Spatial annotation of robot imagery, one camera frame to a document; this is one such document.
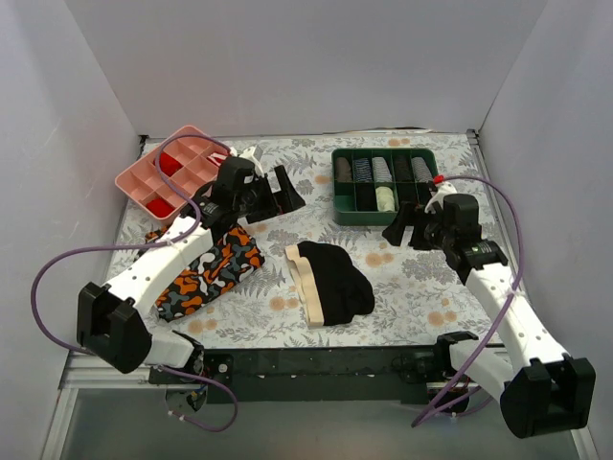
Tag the grey brown rolled socks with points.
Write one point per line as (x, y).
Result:
(343, 170)

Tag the black underwear beige waistband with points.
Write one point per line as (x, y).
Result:
(332, 290)

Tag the black rolled socks front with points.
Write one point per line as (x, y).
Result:
(365, 197)

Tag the green compartment tray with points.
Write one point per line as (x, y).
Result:
(344, 204)

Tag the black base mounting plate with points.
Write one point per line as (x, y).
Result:
(405, 374)

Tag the black rolled socks back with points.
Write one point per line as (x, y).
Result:
(402, 168)

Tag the orange camouflage patterned garment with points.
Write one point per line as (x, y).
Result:
(233, 258)

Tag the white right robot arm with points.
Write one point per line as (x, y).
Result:
(539, 386)

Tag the grey white rolled socks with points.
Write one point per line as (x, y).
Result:
(381, 170)

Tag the red rolled garment front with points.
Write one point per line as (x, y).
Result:
(160, 208)

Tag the floral fern table mat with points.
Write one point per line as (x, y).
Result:
(417, 296)

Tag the black rolled socks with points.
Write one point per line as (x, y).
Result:
(365, 197)
(402, 168)

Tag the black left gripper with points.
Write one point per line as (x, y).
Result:
(267, 197)

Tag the pink compartment tray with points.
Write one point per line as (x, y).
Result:
(143, 180)

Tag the cream rolled socks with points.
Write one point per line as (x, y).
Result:
(385, 200)

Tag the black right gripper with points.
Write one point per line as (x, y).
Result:
(414, 227)

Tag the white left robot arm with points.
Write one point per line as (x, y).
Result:
(119, 322)

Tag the white patterned rolled socks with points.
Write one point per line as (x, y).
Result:
(421, 171)

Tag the aluminium frame rail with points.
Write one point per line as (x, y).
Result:
(90, 372)

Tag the blue striped rolled socks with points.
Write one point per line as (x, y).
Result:
(362, 170)

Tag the red rolled garment back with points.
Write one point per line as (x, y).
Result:
(168, 165)

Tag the red white rolled garment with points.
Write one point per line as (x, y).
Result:
(216, 158)

